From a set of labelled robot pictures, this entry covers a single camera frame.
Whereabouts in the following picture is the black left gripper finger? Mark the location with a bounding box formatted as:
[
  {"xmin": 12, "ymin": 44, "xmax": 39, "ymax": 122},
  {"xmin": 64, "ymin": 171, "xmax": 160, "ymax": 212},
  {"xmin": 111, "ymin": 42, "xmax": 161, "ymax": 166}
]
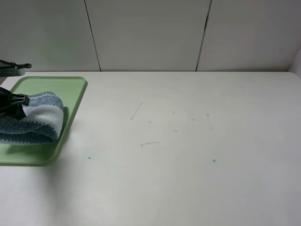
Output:
[{"xmin": 0, "ymin": 88, "xmax": 30, "ymax": 118}]

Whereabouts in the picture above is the blue white striped towel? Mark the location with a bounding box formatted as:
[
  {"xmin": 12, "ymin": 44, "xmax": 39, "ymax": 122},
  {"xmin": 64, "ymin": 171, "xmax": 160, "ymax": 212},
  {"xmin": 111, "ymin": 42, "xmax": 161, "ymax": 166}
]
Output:
[{"xmin": 0, "ymin": 91, "xmax": 64, "ymax": 145}]

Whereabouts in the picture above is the green plastic tray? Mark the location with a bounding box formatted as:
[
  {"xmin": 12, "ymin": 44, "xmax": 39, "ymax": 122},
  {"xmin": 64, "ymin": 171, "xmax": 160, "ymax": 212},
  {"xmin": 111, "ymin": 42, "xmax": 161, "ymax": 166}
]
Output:
[{"xmin": 0, "ymin": 76, "xmax": 87, "ymax": 166}]

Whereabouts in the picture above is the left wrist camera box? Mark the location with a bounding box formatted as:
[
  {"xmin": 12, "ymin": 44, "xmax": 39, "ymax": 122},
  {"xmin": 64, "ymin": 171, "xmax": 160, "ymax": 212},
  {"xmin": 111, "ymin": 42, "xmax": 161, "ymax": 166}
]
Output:
[{"xmin": 0, "ymin": 60, "xmax": 32, "ymax": 78}]

